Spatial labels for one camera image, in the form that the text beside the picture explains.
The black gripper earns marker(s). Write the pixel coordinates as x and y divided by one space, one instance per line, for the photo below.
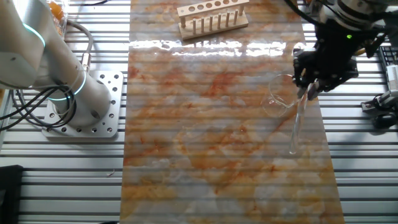
339 53

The clear glass beaker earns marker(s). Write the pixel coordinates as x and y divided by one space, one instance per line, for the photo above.
280 99

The clear glass test tube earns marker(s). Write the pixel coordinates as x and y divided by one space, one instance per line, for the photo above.
297 127

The wooden test tube rack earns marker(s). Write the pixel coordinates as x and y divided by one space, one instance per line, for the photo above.
214 31

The black keyboard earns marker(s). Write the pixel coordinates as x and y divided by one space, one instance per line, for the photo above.
388 56

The orange marble pattern mat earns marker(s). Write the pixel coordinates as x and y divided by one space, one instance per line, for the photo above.
217 161

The small curled scrap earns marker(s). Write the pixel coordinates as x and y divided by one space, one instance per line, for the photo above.
111 173

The grey corrugated conduit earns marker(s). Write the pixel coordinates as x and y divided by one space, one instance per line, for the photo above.
90 43

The clear plastic fruit container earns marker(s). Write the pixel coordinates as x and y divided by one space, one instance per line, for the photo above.
60 21

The orange fruit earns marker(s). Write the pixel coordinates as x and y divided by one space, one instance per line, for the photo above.
56 11

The black camera clamp mount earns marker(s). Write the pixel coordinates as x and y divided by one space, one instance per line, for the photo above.
384 119

